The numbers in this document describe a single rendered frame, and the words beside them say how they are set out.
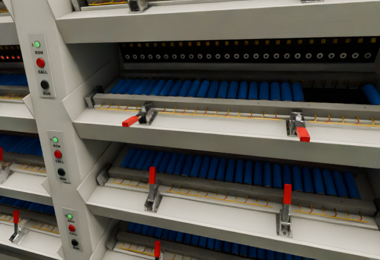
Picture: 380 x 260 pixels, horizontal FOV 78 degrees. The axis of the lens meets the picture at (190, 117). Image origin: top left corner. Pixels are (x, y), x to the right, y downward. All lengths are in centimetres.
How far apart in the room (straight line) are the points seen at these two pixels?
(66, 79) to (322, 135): 47
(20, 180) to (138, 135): 40
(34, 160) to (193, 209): 46
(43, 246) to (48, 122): 40
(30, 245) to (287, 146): 74
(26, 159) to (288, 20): 71
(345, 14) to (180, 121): 29
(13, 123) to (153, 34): 40
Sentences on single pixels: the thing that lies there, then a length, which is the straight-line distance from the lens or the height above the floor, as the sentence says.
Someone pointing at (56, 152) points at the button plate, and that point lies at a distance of 59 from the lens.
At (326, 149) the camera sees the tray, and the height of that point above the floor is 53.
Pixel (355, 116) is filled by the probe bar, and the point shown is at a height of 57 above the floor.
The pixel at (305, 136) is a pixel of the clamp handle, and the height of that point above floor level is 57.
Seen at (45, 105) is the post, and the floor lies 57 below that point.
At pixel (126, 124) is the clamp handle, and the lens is 39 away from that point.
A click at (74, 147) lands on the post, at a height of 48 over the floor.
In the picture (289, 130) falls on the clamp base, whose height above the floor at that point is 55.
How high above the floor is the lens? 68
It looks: 16 degrees down
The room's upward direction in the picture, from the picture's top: 1 degrees counter-clockwise
